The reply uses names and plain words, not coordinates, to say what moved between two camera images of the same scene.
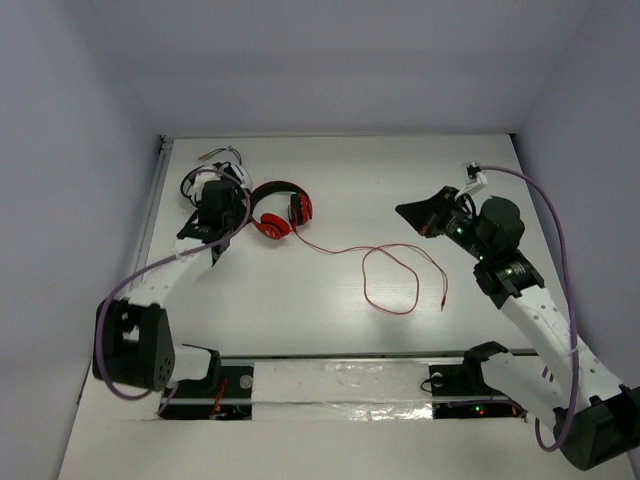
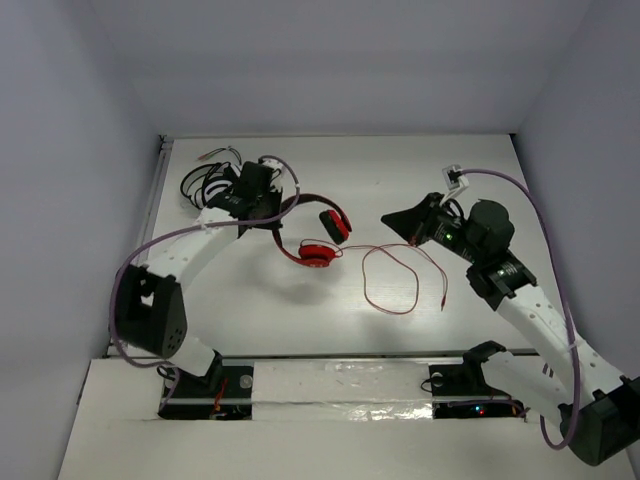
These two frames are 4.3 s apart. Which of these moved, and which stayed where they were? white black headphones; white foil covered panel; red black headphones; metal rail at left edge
Moved: red black headphones
Stayed: white foil covered panel; metal rail at left edge; white black headphones
